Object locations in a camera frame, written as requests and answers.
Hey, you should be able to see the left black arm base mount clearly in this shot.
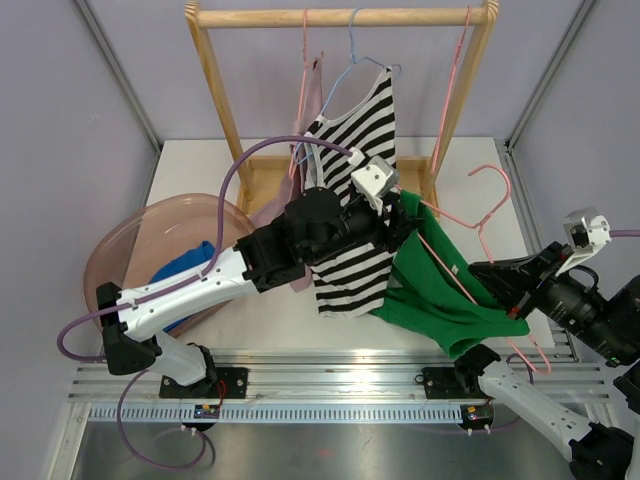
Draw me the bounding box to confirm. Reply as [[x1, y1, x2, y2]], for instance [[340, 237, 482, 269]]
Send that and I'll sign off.
[[159, 367, 249, 400]]

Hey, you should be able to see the mauve pink tank top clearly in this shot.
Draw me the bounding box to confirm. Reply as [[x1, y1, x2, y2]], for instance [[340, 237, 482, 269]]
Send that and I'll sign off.
[[249, 49, 326, 294]]

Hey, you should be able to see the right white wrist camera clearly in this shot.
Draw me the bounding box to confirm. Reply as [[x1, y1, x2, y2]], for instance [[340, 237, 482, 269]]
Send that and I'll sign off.
[[556, 207, 611, 276]]

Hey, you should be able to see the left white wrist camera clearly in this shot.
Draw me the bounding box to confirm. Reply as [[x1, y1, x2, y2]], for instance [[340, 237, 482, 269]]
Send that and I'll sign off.
[[348, 148, 399, 216]]

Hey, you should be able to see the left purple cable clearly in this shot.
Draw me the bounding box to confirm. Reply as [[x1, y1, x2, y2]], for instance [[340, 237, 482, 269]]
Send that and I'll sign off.
[[55, 137, 354, 361]]

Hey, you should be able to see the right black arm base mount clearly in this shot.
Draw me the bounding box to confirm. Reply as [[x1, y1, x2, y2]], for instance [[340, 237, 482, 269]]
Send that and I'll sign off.
[[414, 366, 469, 400]]

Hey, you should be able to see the green tank top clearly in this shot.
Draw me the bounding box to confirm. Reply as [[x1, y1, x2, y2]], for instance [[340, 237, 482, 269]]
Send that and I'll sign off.
[[367, 189, 531, 360]]

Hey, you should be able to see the black white striped tank top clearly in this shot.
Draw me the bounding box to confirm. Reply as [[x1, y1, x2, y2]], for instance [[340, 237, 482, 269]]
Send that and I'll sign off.
[[304, 67, 396, 318]]

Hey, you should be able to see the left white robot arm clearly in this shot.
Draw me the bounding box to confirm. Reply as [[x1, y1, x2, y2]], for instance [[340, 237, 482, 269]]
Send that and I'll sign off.
[[96, 187, 417, 398]]

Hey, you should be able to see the pink hanger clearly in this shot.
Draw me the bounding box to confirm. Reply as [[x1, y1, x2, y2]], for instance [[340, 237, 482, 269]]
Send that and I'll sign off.
[[397, 163, 553, 375], [430, 5, 472, 176], [287, 8, 326, 179]]

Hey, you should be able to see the translucent pink plastic basin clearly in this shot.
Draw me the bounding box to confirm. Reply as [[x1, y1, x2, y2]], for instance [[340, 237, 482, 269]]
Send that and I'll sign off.
[[83, 192, 256, 345]]

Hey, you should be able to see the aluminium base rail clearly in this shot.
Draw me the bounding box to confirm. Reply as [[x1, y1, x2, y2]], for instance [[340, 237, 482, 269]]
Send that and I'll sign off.
[[64, 347, 616, 425]]

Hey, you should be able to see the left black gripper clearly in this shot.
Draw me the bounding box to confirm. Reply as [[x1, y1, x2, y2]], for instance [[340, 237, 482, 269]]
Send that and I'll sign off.
[[305, 191, 422, 265]]

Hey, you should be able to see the light blue wire hanger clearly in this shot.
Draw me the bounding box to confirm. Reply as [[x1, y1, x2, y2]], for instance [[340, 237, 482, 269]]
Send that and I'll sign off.
[[292, 6, 403, 166]]

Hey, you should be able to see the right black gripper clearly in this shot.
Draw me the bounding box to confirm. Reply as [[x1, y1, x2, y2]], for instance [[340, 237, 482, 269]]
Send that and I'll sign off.
[[468, 238, 639, 362]]

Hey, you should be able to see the wooden clothes rack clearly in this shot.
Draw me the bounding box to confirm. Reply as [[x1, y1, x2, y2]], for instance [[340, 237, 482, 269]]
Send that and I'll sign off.
[[184, 1, 499, 204]]

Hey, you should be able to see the blue tank top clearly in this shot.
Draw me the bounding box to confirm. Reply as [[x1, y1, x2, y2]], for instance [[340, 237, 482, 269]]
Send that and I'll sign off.
[[148, 240, 219, 334]]

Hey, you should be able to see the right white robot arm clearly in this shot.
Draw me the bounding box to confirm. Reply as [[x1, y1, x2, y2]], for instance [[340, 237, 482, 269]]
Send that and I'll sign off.
[[453, 242, 639, 479]]

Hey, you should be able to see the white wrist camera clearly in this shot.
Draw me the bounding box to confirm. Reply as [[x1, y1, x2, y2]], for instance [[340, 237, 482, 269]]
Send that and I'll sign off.
[[556, 207, 611, 276], [348, 148, 399, 216]]

